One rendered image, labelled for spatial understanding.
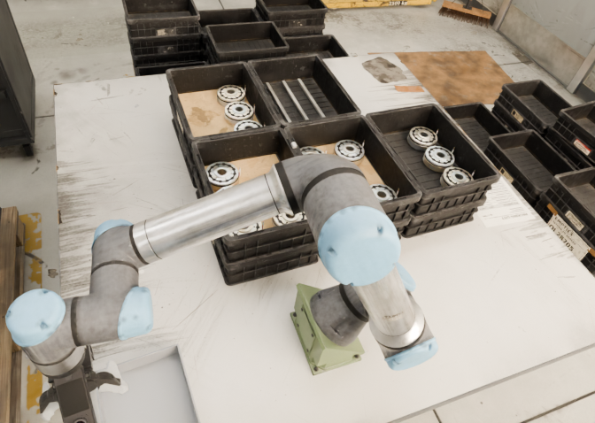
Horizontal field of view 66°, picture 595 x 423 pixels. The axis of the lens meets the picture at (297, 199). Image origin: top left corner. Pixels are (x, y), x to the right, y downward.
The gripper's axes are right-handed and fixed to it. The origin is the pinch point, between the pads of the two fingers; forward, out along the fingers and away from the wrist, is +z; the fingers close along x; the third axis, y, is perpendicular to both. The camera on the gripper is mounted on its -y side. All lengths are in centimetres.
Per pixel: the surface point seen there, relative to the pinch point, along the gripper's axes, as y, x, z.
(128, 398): 6.3, -5.9, 18.7
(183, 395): 2.4, -18.0, 18.7
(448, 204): 25, -110, 5
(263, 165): 59, -60, 6
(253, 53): 166, -97, 31
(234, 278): 28, -39, 16
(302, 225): 26, -57, -4
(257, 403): -6.0, -33.8, 19.0
